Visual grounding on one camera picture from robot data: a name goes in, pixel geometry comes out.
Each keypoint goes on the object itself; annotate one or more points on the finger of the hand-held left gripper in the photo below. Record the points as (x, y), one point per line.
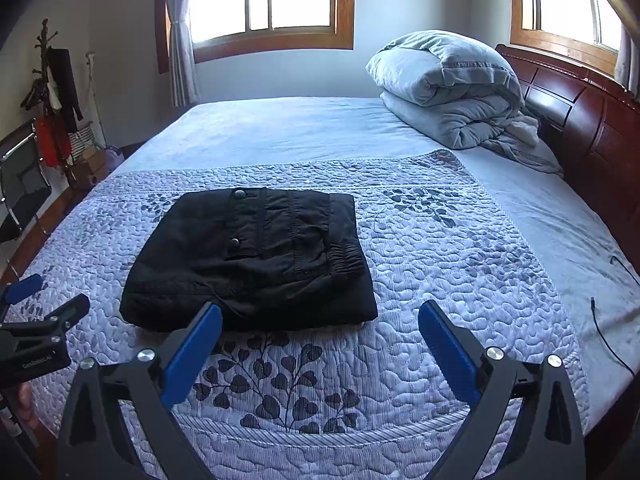
(65, 312)
(25, 285)

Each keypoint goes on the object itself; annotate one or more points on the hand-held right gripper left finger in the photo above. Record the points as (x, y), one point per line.
(192, 355)

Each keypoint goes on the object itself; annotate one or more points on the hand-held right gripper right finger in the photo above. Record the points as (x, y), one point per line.
(447, 355)

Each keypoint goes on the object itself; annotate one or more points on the black pants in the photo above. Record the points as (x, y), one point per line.
(250, 260)

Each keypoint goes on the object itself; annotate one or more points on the person's left hand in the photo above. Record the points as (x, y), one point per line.
(29, 407)

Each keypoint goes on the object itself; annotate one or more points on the quilted leaf-print bedspread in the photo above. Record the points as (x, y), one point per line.
(400, 285)

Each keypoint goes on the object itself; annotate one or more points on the cardboard box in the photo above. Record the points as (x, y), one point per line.
(90, 165)

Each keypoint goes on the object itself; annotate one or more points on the red hanging garment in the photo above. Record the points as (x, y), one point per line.
(47, 140)

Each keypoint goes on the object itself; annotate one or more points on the white fluffy cloth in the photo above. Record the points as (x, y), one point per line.
(522, 130)

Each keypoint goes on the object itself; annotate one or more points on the wooden coat rack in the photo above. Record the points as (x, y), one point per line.
(45, 40)

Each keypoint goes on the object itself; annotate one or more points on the bed with blue sheet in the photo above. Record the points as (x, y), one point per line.
(300, 125)

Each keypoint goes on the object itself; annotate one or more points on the wooden headboard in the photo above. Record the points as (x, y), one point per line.
(600, 135)

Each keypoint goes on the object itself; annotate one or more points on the grey curtain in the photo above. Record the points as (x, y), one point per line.
(627, 70)
(182, 60)

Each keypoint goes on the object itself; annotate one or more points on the folded light blue duvet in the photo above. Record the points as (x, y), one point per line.
(450, 80)

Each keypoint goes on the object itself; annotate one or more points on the black metal-frame chair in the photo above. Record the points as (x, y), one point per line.
(25, 180)

